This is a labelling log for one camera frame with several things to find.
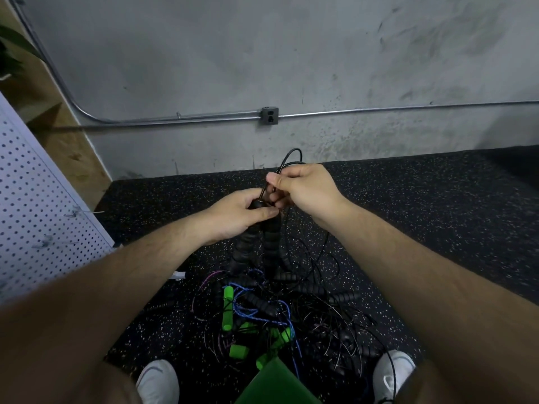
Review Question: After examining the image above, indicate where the person's right forearm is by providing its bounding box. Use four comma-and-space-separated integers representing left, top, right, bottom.
332, 198, 539, 404

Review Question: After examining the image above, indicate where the person's left hand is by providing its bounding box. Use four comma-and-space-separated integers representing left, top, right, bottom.
198, 187, 281, 245

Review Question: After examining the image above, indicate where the white shoe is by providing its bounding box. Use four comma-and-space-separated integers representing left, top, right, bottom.
136, 359, 180, 404
373, 350, 417, 404

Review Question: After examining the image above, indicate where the white left shoe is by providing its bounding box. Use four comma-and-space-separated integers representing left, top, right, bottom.
136, 359, 180, 404

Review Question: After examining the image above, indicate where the green potted plant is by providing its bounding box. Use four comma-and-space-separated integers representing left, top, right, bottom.
0, 25, 39, 81

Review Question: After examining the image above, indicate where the pile of jump ropes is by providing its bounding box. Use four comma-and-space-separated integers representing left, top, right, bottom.
189, 248, 397, 384

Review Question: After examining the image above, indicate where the black thin-cord jump rope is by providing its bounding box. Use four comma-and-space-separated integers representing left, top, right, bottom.
227, 148, 306, 278

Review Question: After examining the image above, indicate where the white pegboard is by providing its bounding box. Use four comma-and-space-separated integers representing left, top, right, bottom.
0, 92, 116, 301

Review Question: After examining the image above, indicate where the metal conduit pipe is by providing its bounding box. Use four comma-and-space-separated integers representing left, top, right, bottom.
8, 0, 539, 127

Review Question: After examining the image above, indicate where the person's right hand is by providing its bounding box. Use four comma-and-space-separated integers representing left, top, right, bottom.
265, 163, 350, 228

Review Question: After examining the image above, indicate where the person's left forearm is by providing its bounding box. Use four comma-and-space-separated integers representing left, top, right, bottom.
0, 210, 216, 404

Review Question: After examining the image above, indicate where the white right shoe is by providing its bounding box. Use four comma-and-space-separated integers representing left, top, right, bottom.
373, 350, 417, 404

